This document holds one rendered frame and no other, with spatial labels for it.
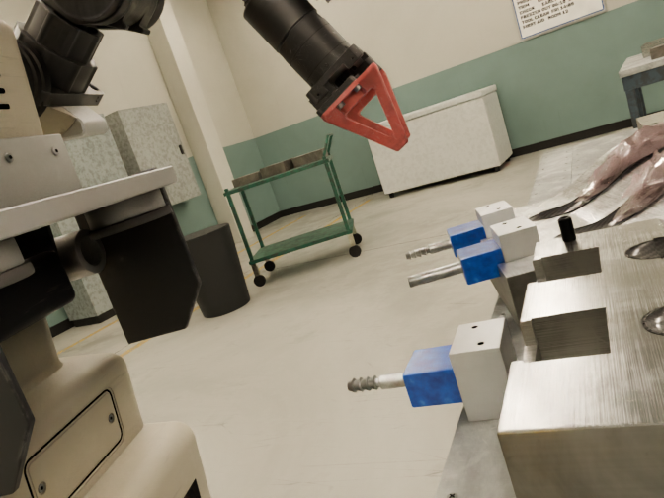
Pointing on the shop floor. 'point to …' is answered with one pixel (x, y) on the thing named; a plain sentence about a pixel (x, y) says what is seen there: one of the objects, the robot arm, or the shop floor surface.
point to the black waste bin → (217, 271)
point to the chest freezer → (446, 142)
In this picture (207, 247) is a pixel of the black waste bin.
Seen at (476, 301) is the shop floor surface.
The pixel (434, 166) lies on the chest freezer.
